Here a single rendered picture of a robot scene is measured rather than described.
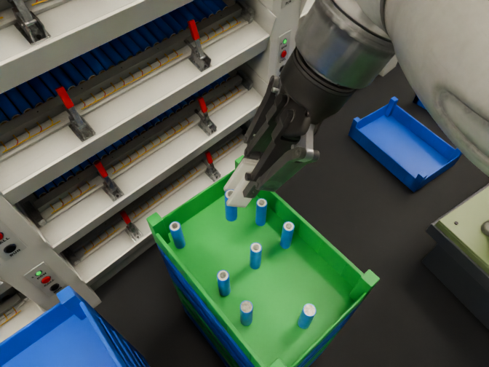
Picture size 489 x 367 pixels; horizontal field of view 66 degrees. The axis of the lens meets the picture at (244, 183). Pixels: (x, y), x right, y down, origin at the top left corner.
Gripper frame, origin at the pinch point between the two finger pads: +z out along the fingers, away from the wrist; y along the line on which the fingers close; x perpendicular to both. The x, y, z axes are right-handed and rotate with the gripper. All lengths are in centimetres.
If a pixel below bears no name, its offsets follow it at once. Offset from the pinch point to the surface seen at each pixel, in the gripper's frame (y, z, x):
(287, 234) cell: -3.0, 7.4, -10.5
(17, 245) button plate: 7.0, 33.3, 27.9
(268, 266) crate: -5.6, 13.7, -9.8
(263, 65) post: 44.4, 8.2, -18.0
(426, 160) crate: 38, 21, -86
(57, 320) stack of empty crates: -8.8, 26.4, 20.4
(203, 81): 32.5, 8.4, -1.2
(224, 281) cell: -9.3, 11.3, -0.2
